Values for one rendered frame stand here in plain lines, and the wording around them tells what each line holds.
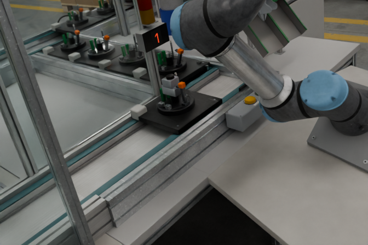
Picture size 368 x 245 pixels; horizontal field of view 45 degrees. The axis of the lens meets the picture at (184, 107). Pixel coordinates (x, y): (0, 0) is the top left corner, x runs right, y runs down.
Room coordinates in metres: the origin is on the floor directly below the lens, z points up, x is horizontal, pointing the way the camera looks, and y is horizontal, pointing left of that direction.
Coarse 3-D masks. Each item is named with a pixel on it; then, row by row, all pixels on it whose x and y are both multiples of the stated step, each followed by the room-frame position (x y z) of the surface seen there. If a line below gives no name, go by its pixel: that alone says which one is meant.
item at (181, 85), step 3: (180, 84) 1.39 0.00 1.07; (183, 84) 1.39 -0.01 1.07; (177, 87) 1.40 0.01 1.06; (180, 87) 1.39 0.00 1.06; (183, 87) 1.39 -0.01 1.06; (183, 90) 1.39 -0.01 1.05; (183, 93) 1.39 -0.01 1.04; (183, 96) 1.39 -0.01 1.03; (186, 96) 1.39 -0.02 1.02; (183, 99) 1.39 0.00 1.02; (186, 99) 1.39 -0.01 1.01; (183, 102) 1.39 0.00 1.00
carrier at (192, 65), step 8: (160, 56) 1.80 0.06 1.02; (168, 56) 1.77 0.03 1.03; (176, 56) 1.91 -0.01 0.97; (160, 64) 1.80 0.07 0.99; (168, 64) 1.77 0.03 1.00; (176, 64) 1.77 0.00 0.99; (184, 64) 1.76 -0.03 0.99; (192, 64) 1.79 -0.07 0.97; (200, 64) 1.77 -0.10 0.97; (208, 64) 1.77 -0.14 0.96; (160, 72) 1.73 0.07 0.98; (168, 72) 1.72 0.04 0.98; (176, 72) 1.72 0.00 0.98; (184, 72) 1.72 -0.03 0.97; (192, 72) 1.70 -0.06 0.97; (160, 80) 1.68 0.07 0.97; (184, 80) 1.66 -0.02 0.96
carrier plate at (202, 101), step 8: (160, 96) 1.53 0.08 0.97; (200, 96) 1.47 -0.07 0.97; (208, 96) 1.46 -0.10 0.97; (152, 104) 1.48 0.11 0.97; (200, 104) 1.41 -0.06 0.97; (208, 104) 1.40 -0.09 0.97; (216, 104) 1.40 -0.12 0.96; (152, 112) 1.42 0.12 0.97; (192, 112) 1.36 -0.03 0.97; (200, 112) 1.35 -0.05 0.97; (208, 112) 1.37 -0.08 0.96; (144, 120) 1.39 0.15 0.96; (152, 120) 1.36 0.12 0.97; (160, 120) 1.35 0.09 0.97; (168, 120) 1.34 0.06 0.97; (176, 120) 1.33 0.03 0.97; (184, 120) 1.32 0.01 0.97; (192, 120) 1.31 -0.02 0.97; (160, 128) 1.33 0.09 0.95; (168, 128) 1.30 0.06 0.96; (176, 128) 1.28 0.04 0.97; (184, 128) 1.28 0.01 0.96
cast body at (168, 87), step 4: (168, 76) 1.43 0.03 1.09; (172, 76) 1.42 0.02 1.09; (176, 76) 1.44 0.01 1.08; (164, 80) 1.42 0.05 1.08; (168, 80) 1.41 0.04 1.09; (172, 80) 1.41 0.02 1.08; (176, 80) 1.42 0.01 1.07; (164, 84) 1.43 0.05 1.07; (168, 84) 1.41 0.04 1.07; (172, 84) 1.41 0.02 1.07; (176, 84) 1.42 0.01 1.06; (164, 88) 1.43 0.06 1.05; (168, 88) 1.42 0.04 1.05; (172, 88) 1.41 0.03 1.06; (176, 88) 1.40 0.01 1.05; (164, 92) 1.43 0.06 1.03; (168, 92) 1.42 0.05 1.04; (172, 92) 1.40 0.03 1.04; (176, 92) 1.40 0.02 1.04; (180, 92) 1.41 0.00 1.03; (176, 96) 1.40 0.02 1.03
